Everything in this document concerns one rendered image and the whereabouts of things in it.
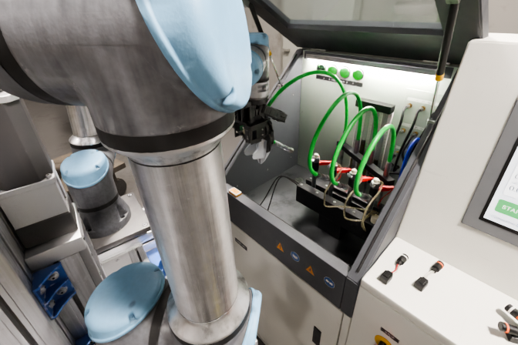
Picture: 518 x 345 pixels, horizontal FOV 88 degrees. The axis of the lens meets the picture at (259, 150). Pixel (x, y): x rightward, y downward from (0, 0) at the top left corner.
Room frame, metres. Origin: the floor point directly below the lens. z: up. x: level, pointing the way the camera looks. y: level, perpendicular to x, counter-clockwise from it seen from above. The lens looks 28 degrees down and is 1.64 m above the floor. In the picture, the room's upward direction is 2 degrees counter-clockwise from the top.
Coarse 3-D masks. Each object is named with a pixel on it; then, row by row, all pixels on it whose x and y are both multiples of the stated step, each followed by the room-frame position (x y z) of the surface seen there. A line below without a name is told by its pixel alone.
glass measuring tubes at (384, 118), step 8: (368, 104) 1.03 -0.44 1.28; (376, 104) 1.00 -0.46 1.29; (384, 104) 1.00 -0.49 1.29; (368, 112) 1.03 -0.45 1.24; (384, 112) 0.98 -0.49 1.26; (392, 112) 0.98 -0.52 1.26; (368, 120) 1.03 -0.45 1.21; (384, 120) 0.98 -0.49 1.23; (368, 128) 1.04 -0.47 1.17; (360, 136) 1.06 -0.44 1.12; (368, 136) 1.04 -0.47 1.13; (384, 136) 0.99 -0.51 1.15; (352, 144) 1.08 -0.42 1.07; (360, 144) 1.06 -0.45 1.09; (368, 144) 1.01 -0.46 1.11; (376, 144) 1.01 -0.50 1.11; (384, 144) 0.98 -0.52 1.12; (360, 152) 1.03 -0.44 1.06; (376, 152) 0.98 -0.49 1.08; (384, 152) 0.98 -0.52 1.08; (352, 160) 1.05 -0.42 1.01; (376, 160) 0.98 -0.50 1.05
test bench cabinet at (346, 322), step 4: (344, 316) 0.49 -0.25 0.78; (344, 320) 0.49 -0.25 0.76; (348, 320) 0.48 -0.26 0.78; (344, 324) 0.49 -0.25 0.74; (348, 324) 0.48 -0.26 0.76; (344, 328) 0.49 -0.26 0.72; (348, 328) 0.48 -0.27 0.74; (340, 332) 0.49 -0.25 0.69; (344, 332) 0.48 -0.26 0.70; (260, 336) 0.79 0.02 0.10; (340, 336) 0.49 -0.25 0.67; (344, 336) 0.48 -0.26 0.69; (264, 340) 0.77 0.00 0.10; (340, 340) 0.49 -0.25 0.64; (344, 340) 0.48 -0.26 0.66; (340, 344) 0.49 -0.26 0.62; (344, 344) 0.48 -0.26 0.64
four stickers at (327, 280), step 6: (276, 240) 0.71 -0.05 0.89; (276, 246) 0.71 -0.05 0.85; (282, 246) 0.68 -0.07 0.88; (294, 252) 0.64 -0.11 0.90; (294, 258) 0.64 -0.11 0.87; (306, 264) 0.61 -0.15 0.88; (312, 270) 0.59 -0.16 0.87; (324, 276) 0.55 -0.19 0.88; (324, 282) 0.55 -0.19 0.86; (330, 282) 0.54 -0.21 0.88
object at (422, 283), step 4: (436, 264) 0.50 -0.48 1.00; (440, 264) 0.50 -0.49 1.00; (432, 268) 0.49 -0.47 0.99; (436, 268) 0.49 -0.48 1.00; (440, 268) 0.49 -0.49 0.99; (428, 272) 0.49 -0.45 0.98; (432, 272) 0.48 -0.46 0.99; (420, 276) 0.46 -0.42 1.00; (424, 276) 0.47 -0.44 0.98; (416, 280) 0.45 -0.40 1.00; (420, 280) 0.45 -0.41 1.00; (424, 280) 0.45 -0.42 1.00; (428, 280) 0.45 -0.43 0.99; (416, 284) 0.44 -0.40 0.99; (420, 284) 0.44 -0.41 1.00; (424, 284) 0.44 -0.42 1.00; (416, 288) 0.44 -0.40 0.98; (420, 288) 0.44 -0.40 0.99; (424, 288) 0.44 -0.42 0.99
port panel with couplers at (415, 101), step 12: (408, 96) 0.96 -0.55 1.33; (420, 96) 0.93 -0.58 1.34; (432, 96) 0.90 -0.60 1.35; (408, 108) 0.92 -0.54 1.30; (420, 108) 0.90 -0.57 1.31; (408, 120) 0.94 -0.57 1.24; (420, 120) 0.91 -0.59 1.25; (420, 132) 0.90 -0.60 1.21; (396, 144) 0.96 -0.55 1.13; (396, 156) 0.95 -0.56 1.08
